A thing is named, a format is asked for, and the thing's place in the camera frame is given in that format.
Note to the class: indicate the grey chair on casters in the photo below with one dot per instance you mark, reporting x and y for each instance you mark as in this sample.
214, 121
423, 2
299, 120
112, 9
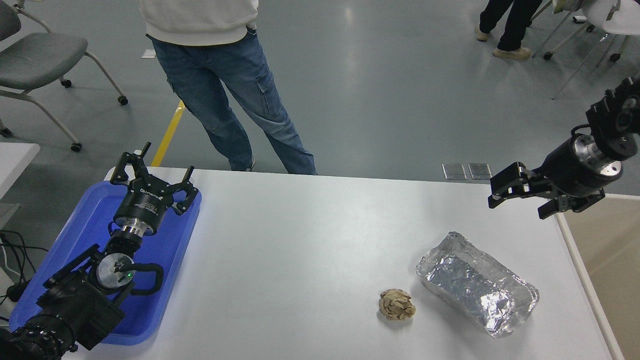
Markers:
40, 57

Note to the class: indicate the blue plastic tray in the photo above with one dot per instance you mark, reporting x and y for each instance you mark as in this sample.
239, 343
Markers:
170, 240

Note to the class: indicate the black power plug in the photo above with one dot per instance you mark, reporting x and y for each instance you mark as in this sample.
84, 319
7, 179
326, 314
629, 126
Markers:
17, 292

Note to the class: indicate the silver foil plate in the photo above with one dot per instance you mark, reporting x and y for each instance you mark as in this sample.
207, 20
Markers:
475, 285

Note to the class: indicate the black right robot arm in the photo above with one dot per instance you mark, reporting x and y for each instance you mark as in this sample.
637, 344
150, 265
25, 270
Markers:
612, 120

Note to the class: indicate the silver floor socket cover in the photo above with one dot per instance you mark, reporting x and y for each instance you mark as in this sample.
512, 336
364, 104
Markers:
479, 171
454, 171

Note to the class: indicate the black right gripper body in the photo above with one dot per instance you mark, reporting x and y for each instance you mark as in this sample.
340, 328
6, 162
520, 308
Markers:
565, 172

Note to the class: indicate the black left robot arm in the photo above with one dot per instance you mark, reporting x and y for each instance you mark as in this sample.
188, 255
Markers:
75, 305

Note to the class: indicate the white chair on casters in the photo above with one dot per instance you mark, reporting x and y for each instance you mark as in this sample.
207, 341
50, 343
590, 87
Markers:
625, 20

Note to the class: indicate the small white side table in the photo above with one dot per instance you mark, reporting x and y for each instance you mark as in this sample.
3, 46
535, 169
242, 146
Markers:
15, 160

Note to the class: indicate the large pale bin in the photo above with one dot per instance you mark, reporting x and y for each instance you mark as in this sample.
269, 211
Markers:
610, 260

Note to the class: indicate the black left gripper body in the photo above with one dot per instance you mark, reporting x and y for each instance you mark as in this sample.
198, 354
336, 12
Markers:
142, 210

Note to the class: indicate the crumpled tan paper ball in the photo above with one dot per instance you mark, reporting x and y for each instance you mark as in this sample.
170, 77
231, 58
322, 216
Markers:
396, 305

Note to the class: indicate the person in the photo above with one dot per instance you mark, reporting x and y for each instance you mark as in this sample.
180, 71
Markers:
512, 25
200, 20

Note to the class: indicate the tan bag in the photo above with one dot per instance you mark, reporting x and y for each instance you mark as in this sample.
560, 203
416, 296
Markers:
565, 5

